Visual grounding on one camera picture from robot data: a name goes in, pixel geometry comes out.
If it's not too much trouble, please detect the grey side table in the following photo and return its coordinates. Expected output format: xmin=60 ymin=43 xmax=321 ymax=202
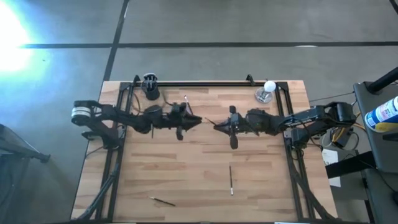
xmin=353 ymin=80 xmax=398 ymax=224

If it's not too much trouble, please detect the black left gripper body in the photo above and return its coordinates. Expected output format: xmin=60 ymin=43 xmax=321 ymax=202
xmin=162 ymin=103 xmax=188 ymax=141

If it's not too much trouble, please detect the yellow cable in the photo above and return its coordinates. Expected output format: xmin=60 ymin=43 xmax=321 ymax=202
xmin=330 ymin=121 xmax=367 ymax=143

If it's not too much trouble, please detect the white paper sheet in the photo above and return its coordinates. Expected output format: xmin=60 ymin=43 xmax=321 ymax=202
xmin=321 ymin=147 xmax=342 ymax=189

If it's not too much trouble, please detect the white blue wipes canister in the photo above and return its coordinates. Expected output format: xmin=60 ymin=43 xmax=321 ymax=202
xmin=364 ymin=95 xmax=398 ymax=134

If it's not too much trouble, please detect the black makeup brush silver ferrule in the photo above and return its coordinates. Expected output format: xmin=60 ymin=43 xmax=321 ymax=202
xmin=183 ymin=95 xmax=193 ymax=115

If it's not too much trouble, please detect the black pole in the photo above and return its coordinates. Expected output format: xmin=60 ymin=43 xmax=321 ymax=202
xmin=366 ymin=66 xmax=398 ymax=95

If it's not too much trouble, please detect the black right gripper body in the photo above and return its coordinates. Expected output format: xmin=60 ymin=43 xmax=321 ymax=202
xmin=228 ymin=105 xmax=248 ymax=150

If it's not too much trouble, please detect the black mesh pen cup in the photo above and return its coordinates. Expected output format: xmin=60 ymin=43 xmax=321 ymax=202
xmin=141 ymin=72 xmax=161 ymax=101

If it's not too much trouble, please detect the black stand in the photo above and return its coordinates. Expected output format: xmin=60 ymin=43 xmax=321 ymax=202
xmin=0 ymin=123 xmax=52 ymax=164

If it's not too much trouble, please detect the white bulb chrome table lamp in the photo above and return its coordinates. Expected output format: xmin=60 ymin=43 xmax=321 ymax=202
xmin=254 ymin=80 xmax=277 ymax=105

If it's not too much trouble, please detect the black aluminium table frame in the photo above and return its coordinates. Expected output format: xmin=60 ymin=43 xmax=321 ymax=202
xmin=70 ymin=74 xmax=339 ymax=223

